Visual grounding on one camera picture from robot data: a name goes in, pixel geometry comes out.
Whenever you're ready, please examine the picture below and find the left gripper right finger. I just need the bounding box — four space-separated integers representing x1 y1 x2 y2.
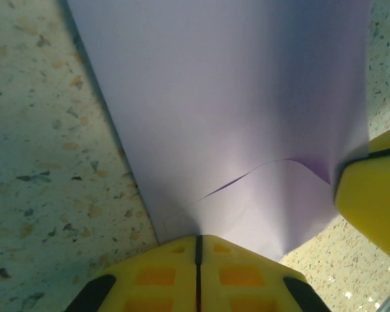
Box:
196 234 329 312

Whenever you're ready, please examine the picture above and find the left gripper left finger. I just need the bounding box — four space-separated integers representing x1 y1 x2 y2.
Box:
63 234 200 312

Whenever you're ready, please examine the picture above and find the purple paper sheet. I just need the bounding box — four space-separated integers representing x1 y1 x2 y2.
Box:
64 0 373 261

